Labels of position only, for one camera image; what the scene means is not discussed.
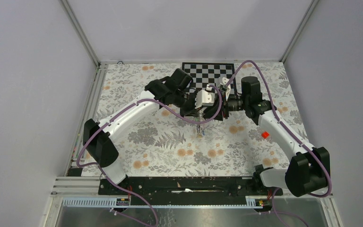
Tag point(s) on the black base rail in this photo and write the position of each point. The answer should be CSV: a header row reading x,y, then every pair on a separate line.
x,y
190,191

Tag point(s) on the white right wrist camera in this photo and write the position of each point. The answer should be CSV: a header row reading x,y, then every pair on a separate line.
x,y
225,86

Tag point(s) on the red curved block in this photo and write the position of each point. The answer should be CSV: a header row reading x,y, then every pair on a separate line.
x,y
265,135

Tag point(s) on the floral table mat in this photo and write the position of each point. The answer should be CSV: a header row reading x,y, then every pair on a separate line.
x,y
163,145

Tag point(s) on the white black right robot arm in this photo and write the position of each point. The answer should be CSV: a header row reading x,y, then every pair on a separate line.
x,y
309,169

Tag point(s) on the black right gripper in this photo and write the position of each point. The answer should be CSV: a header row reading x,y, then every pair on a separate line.
x,y
224,109

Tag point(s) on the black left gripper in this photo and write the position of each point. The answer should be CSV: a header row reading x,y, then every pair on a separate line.
x,y
192,111

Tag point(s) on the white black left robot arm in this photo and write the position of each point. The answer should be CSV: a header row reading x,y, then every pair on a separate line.
x,y
99,136

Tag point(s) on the black white chessboard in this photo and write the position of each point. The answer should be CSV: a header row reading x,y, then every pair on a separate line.
x,y
204,74

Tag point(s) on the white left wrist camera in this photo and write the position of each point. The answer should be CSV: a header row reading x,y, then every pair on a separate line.
x,y
204,98

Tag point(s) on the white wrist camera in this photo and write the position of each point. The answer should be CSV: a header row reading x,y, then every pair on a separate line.
x,y
204,98
225,86

